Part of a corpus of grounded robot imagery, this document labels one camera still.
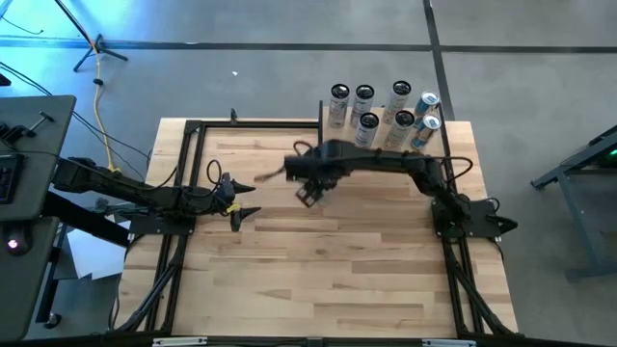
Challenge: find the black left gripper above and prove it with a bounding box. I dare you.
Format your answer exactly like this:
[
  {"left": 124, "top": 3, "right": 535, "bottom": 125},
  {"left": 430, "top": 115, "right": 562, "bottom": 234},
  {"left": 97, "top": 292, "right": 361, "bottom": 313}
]
[{"left": 206, "top": 173, "right": 262, "bottom": 232}]

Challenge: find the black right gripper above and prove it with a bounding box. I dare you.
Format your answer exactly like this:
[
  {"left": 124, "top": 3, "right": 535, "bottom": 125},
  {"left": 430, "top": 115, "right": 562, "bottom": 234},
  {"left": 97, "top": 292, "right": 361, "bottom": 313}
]
[{"left": 282, "top": 140, "right": 349, "bottom": 209}]

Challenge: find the blue band Celsius can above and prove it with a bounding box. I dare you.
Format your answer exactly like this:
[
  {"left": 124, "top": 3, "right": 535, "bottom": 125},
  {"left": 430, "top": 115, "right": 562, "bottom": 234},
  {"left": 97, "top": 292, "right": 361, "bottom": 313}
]
[{"left": 354, "top": 112, "right": 381, "bottom": 148}]

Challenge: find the white Celsius can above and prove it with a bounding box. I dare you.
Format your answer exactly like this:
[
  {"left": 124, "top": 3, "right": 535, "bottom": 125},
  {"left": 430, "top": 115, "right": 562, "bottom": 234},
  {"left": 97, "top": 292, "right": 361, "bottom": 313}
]
[
  {"left": 383, "top": 79, "right": 413, "bottom": 124},
  {"left": 350, "top": 84, "right": 376, "bottom": 127}
]

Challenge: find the Celsius Tropical Vibe can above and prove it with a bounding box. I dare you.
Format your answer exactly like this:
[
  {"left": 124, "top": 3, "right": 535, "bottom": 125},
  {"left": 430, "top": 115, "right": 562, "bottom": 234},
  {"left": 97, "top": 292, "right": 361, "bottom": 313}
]
[{"left": 384, "top": 110, "right": 416, "bottom": 151}]

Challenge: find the blue silver Red Bull can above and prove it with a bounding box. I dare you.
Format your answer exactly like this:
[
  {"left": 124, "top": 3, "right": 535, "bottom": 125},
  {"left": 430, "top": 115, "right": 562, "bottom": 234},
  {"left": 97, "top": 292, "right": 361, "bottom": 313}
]
[
  {"left": 410, "top": 114, "right": 443, "bottom": 151},
  {"left": 414, "top": 91, "right": 442, "bottom": 118}
]

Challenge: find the dark grey desk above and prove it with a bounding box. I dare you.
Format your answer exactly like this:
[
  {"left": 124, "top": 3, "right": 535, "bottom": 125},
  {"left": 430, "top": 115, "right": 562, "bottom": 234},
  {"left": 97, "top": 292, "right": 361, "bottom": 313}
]
[
  {"left": 0, "top": 94, "right": 77, "bottom": 222},
  {"left": 0, "top": 215, "right": 62, "bottom": 341}
]

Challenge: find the black tripod stand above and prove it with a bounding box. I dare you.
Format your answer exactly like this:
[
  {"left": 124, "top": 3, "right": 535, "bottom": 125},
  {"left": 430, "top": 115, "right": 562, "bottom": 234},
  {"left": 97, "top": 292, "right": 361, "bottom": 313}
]
[{"left": 53, "top": 0, "right": 130, "bottom": 73}]

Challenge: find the black computer mouse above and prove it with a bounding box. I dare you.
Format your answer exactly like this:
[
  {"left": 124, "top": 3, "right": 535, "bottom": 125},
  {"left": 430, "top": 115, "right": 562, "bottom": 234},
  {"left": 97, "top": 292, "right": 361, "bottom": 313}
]
[{"left": 3, "top": 229, "right": 31, "bottom": 256}]

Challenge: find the black clamp tool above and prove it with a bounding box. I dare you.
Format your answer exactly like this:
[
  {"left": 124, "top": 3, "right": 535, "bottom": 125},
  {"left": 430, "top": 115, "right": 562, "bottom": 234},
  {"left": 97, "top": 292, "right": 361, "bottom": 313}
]
[{"left": 0, "top": 110, "right": 57, "bottom": 144}]

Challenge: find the black keyboard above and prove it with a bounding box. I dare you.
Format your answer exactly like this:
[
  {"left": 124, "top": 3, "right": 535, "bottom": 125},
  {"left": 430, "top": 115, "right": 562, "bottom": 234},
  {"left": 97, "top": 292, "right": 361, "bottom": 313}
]
[{"left": 0, "top": 152, "right": 25, "bottom": 204}]

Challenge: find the grey metal cart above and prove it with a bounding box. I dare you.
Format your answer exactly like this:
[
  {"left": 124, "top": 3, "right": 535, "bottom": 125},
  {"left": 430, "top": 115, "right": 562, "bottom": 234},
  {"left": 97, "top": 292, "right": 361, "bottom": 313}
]
[{"left": 529, "top": 123, "right": 617, "bottom": 283}]

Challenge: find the black aluminium table frame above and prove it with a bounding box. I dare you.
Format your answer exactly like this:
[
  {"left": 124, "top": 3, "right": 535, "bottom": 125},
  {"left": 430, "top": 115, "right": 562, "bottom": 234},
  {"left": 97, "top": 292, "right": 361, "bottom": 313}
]
[{"left": 108, "top": 118, "right": 520, "bottom": 347}]

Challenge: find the black metal frame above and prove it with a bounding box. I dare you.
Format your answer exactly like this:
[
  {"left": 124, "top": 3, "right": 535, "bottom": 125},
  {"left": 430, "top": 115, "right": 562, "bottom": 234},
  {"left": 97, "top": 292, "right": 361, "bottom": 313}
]
[{"left": 316, "top": 99, "right": 452, "bottom": 168}]

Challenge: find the yellow extension cord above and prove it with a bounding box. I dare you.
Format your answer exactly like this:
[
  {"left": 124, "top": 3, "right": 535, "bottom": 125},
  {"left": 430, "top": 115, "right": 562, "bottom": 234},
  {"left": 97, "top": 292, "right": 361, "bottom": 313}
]
[{"left": 94, "top": 47, "right": 124, "bottom": 174}]

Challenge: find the silver aluminium bracket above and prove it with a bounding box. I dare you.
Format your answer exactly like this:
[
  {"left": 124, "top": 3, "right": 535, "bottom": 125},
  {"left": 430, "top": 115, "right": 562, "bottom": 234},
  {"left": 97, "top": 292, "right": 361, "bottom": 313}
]
[
  {"left": 421, "top": 338, "right": 478, "bottom": 347},
  {"left": 151, "top": 336, "right": 209, "bottom": 347}
]

